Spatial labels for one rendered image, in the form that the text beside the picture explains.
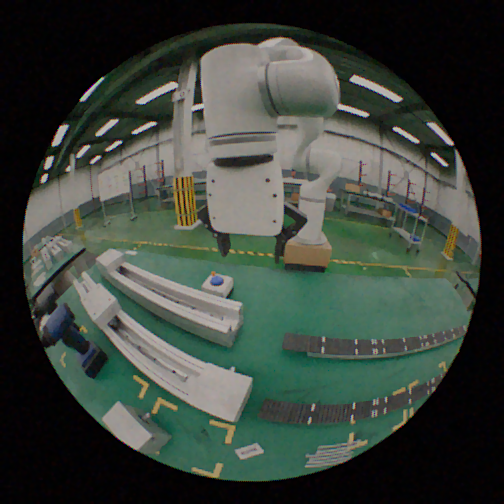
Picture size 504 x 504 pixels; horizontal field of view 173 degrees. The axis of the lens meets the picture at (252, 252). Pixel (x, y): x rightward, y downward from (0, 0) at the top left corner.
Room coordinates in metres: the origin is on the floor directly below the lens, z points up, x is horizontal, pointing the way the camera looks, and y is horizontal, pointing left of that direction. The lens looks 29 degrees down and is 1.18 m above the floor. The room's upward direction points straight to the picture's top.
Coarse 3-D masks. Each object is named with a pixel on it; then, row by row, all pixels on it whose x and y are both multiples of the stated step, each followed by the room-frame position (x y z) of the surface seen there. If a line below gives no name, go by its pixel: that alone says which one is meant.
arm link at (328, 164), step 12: (312, 156) 0.66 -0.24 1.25; (324, 156) 0.63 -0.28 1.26; (336, 156) 0.62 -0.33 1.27; (312, 168) 0.67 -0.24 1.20; (324, 168) 0.63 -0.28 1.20; (336, 168) 0.61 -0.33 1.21; (324, 180) 0.63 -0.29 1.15; (300, 192) 0.70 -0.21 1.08; (312, 192) 0.65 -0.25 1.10; (324, 192) 0.65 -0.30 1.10
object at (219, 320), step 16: (112, 272) 0.39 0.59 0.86; (128, 272) 0.43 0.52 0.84; (144, 272) 0.41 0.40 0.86; (128, 288) 0.34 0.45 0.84; (144, 288) 0.33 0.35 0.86; (160, 288) 0.36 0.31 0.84; (176, 288) 0.34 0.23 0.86; (144, 304) 0.31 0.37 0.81; (160, 304) 0.27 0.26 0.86; (176, 304) 0.28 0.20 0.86; (192, 304) 0.32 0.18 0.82; (208, 304) 0.30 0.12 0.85; (224, 304) 0.29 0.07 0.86; (240, 304) 0.29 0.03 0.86; (176, 320) 0.26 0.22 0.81; (192, 320) 0.23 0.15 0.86; (208, 320) 0.23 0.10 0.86; (224, 320) 0.27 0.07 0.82; (240, 320) 0.28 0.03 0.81; (208, 336) 0.22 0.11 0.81; (224, 336) 0.21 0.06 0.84
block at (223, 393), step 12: (204, 372) 0.09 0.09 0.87; (216, 372) 0.10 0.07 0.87; (228, 372) 0.10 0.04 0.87; (204, 384) 0.07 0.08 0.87; (216, 384) 0.07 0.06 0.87; (228, 384) 0.07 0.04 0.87; (240, 384) 0.08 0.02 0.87; (192, 396) 0.04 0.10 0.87; (204, 396) 0.04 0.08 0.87; (216, 396) 0.05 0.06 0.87; (228, 396) 0.05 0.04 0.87; (240, 396) 0.05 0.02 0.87; (204, 408) 0.02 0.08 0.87; (216, 408) 0.02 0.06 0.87; (228, 408) 0.02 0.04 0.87; (240, 408) 0.03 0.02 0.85
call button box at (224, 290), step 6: (210, 276) 0.44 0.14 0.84; (222, 276) 0.44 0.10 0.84; (210, 282) 0.41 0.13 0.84; (222, 282) 0.41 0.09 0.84; (228, 282) 0.41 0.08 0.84; (204, 288) 0.38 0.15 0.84; (210, 288) 0.38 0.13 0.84; (216, 288) 0.38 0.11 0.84; (222, 288) 0.38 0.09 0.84; (228, 288) 0.40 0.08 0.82; (210, 294) 0.38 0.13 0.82; (216, 294) 0.37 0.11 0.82; (222, 294) 0.36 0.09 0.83; (228, 294) 0.40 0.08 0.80
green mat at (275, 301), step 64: (128, 256) 0.66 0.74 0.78; (256, 320) 0.30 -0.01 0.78; (320, 320) 0.29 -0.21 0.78; (384, 320) 0.23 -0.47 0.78; (448, 320) 0.04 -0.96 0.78; (128, 384) 0.02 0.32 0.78; (256, 384) 0.10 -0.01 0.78; (320, 384) 0.08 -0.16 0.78; (384, 384) 0.00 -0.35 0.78; (192, 448) -0.11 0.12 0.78; (320, 448) -0.11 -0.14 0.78
